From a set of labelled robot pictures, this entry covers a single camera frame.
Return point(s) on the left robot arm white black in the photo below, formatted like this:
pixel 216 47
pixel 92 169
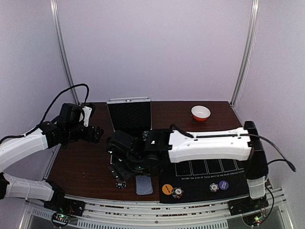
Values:
pixel 72 124

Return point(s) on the aluminium poker case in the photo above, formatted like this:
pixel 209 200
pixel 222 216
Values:
pixel 132 116

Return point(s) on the right chip stack in case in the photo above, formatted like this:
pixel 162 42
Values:
pixel 145 135

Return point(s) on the front aluminium rail base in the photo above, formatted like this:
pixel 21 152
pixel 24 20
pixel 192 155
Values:
pixel 114 214

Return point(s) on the aluminium frame post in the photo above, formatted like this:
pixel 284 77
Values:
pixel 60 40
pixel 249 44

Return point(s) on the black poker mat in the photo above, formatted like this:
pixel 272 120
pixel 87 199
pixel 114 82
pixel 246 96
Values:
pixel 195 176

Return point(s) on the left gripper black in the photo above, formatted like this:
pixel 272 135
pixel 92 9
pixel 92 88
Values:
pixel 96 135

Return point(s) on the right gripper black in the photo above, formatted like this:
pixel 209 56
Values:
pixel 119 168

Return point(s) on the purple small blind button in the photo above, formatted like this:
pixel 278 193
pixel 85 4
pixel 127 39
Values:
pixel 223 185

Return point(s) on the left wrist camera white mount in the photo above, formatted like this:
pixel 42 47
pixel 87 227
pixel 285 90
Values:
pixel 86 114

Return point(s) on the right round circuit board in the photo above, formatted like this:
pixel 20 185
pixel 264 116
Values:
pixel 254 220

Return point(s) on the orange white bowl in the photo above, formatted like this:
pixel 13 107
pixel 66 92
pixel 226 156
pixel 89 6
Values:
pixel 200 113

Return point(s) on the left aluminium frame post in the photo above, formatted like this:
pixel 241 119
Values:
pixel 60 40

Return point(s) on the round circuit board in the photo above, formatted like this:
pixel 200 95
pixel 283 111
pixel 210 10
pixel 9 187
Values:
pixel 60 220
pixel 254 220

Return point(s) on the right aluminium frame post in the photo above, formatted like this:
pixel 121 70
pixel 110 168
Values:
pixel 249 44

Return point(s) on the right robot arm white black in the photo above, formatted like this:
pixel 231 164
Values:
pixel 160 147

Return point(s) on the black 100 poker chip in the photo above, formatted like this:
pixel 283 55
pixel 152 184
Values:
pixel 121 185

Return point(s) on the orange big blind button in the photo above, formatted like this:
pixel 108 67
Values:
pixel 167 189

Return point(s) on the left round circuit board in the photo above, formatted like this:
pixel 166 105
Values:
pixel 60 220

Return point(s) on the blue playing card deck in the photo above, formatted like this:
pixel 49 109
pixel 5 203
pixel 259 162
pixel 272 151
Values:
pixel 143 185

